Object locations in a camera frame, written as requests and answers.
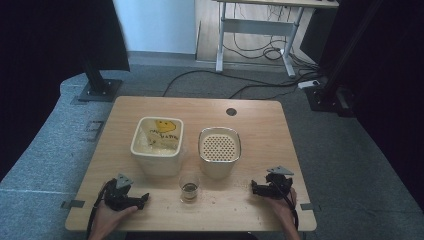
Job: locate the black stand with base plate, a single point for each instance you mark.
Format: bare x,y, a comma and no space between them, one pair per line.
328,96
98,85

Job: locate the white power strip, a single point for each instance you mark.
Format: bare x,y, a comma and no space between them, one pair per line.
308,84

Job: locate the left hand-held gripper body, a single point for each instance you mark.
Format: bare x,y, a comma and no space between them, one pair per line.
117,196

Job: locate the clear glass cup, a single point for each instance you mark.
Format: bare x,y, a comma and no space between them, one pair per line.
189,190

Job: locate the black curtain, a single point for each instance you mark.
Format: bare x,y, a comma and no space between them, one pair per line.
50,66
390,83

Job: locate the person's left hand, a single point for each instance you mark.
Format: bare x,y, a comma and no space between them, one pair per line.
111,216

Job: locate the cream container with perforated insert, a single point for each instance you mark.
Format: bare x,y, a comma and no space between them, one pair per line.
219,150

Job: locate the white metal desk frame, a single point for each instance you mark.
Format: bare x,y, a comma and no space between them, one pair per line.
256,28

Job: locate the grey tape strip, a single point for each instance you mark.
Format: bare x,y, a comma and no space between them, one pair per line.
310,207
72,204

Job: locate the cream bin with yellow print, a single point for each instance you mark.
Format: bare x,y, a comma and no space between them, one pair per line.
156,146

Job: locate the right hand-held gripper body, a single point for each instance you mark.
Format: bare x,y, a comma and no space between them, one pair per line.
276,186

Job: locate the person's right hand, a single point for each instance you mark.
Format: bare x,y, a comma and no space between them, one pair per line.
283,208

